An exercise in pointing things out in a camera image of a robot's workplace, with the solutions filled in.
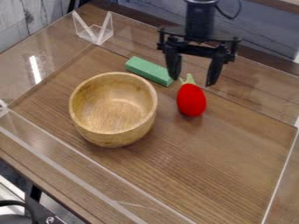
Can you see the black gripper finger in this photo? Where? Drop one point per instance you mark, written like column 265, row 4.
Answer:
column 173, row 62
column 214, row 71

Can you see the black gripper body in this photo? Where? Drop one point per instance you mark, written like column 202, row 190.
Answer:
column 219, row 47

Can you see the red plush fruit green stem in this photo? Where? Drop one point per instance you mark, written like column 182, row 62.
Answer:
column 191, row 99

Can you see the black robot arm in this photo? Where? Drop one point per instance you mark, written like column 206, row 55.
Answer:
column 199, row 24

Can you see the green rectangular block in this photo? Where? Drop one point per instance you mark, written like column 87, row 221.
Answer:
column 148, row 70

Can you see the clear acrylic stand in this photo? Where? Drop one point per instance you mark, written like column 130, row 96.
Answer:
column 94, row 33

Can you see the wooden bowl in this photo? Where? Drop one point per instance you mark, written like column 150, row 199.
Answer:
column 112, row 108

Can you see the clear acrylic tray wall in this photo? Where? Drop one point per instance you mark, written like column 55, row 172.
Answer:
column 99, row 195

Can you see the black table leg frame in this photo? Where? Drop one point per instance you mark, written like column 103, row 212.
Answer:
column 43, row 216

